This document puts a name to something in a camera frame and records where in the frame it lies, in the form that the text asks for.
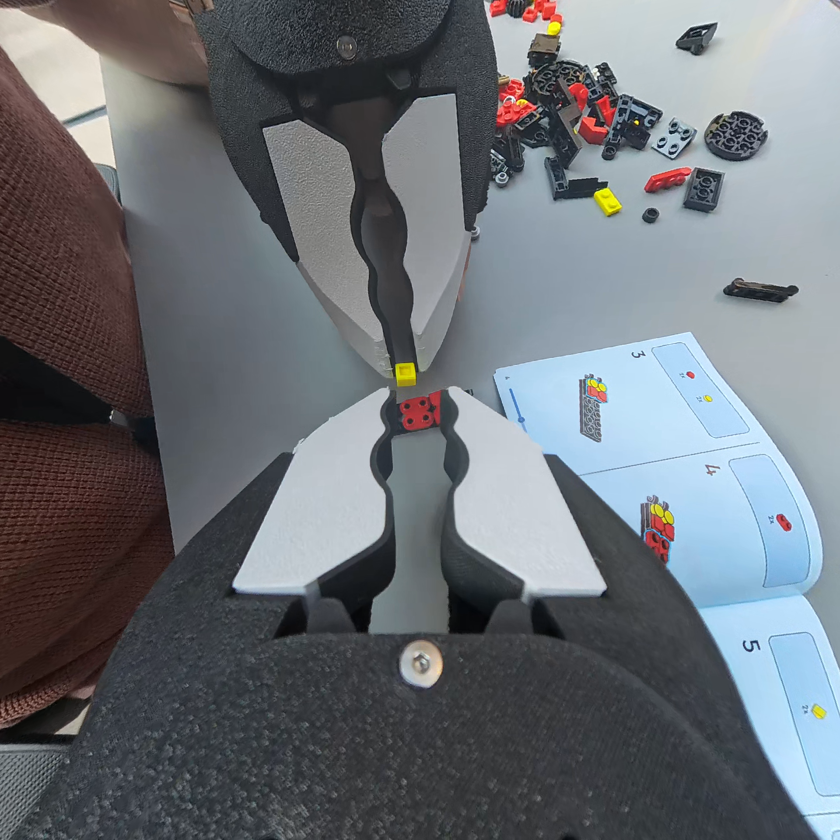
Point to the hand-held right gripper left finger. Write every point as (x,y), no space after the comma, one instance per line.
(308,512)

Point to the blue-grey square toy plate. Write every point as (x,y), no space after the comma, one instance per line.
(674,138)

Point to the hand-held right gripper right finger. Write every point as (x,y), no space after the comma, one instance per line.
(525,518)

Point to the yellow flat toy plate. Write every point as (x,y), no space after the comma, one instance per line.
(607,201)

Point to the black wedge toy piece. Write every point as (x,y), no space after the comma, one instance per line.
(697,36)

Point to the grey desk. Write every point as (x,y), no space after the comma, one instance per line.
(590,289)

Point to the person's left forearm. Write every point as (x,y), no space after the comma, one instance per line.
(131,39)

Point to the long black hinge piece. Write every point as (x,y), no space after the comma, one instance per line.
(761,289)

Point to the black red yellow brick assembly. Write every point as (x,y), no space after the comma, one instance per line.
(415,413)

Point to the black round toy plate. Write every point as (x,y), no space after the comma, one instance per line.
(736,134)

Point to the dark grey square brick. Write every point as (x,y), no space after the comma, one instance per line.
(703,189)

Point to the small yellow toy brick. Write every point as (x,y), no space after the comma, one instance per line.
(405,373)

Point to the light blue instruction booklet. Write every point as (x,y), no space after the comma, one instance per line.
(689,459)

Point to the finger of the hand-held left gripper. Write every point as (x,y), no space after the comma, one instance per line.
(433,216)
(315,216)

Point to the person in brown sweater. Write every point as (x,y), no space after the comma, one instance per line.
(65,262)

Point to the black angled toy brick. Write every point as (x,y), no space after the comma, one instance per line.
(558,180)

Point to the pile of toy bricks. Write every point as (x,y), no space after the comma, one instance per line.
(558,79)

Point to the red toy plate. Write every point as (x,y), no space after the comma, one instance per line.
(667,179)

